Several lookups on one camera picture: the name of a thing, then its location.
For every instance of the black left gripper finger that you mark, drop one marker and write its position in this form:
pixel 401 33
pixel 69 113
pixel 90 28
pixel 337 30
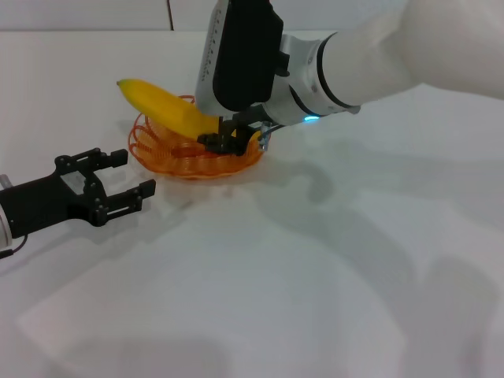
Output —
pixel 136 195
pixel 116 157

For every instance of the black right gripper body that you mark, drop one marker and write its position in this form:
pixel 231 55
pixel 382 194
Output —
pixel 246 118

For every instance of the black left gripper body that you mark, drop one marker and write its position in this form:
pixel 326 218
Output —
pixel 43 201

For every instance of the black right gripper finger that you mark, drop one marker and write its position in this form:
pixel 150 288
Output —
pixel 216 142
pixel 238 143

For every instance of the orange plastic woven basket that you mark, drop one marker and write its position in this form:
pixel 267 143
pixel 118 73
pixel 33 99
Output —
pixel 189 165

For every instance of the yellow banana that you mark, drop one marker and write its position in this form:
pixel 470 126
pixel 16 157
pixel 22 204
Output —
pixel 157 100

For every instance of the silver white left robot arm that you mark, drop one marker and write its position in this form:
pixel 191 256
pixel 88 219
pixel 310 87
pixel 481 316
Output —
pixel 3 224

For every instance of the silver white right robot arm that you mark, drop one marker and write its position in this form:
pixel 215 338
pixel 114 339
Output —
pixel 354 59

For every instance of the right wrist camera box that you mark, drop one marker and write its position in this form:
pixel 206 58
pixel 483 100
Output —
pixel 236 59

